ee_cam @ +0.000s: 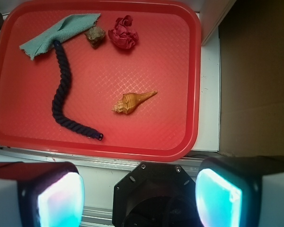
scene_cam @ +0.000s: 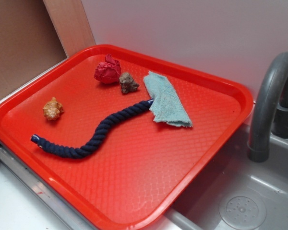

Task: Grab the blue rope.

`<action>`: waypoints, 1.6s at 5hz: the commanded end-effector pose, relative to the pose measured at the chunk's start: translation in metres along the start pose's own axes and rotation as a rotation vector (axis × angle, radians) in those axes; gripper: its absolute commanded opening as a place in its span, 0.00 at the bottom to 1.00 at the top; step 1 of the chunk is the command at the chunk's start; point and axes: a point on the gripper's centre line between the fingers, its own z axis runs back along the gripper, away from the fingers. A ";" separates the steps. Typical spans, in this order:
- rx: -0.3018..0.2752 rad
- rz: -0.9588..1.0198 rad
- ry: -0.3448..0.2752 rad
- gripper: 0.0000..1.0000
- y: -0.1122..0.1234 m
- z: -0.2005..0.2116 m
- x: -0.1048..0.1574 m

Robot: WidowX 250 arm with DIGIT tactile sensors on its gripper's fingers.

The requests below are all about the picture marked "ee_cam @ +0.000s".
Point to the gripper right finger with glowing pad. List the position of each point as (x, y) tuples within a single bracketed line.
[(241, 191)]

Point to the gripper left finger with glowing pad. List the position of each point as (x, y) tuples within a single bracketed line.
[(40, 194)]

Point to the cardboard box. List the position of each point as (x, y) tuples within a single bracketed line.
[(252, 78)]

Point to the tan spiral seashell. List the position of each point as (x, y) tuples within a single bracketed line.
[(130, 101)]

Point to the red plastic tray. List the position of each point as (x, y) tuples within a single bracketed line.
[(166, 59)]

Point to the brown rock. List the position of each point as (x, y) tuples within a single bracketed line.
[(95, 36)]

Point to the teal woven cloth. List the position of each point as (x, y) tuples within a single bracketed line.
[(62, 31)]

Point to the crumpled red paper ball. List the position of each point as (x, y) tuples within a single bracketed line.
[(122, 35)]

